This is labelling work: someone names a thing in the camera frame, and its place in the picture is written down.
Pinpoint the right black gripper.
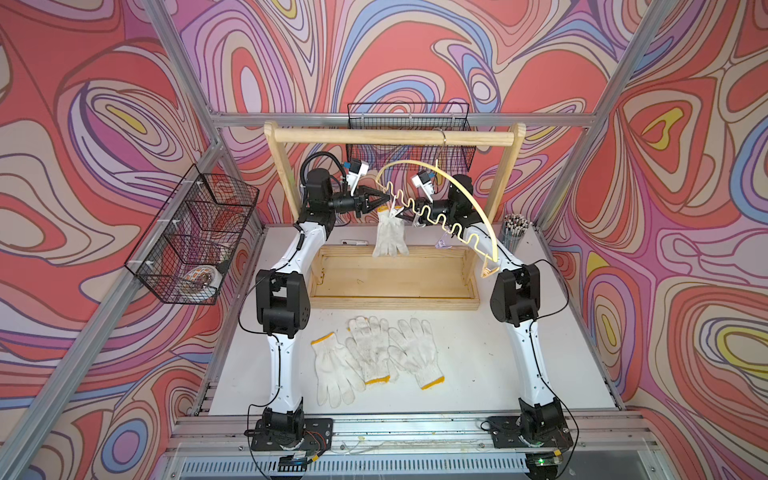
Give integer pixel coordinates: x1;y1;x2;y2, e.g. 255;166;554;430
396;196;457;227

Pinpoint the yellow curved clip hanger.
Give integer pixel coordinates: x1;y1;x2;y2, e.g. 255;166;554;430
372;130;520;278

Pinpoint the side black wire basket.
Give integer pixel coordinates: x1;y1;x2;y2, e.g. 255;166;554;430
124;165;259;305

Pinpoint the back black wire basket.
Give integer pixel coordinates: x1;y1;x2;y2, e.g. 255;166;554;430
347;99;476;174

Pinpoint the tape roll in basket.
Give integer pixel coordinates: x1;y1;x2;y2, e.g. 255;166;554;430
179;265;223;300

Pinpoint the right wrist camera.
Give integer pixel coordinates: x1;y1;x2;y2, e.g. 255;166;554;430
411;170;435;203

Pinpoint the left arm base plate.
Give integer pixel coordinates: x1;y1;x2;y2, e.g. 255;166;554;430
247;414;334;453

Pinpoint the white glove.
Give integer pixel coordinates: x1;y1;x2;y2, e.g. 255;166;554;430
311;332;366;409
345;316;399;385
388;318;445;390
373;207;409;257

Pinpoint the mesh pencil cup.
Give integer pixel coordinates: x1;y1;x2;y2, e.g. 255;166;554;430
500;213;532;254

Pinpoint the aluminium front rail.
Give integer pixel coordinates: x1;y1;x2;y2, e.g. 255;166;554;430
158;411;675;479

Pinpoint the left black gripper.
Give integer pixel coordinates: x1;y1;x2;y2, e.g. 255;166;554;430
322;189;385;224

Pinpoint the wooden hanging rack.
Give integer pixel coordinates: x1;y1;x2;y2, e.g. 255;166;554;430
255;121;527;295

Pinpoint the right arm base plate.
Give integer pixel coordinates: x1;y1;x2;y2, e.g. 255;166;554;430
480;413;574;451

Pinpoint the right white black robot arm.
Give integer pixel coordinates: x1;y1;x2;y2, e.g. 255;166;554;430
415;174;573;449

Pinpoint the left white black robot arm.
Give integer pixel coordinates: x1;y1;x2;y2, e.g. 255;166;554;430
255;168;391;438

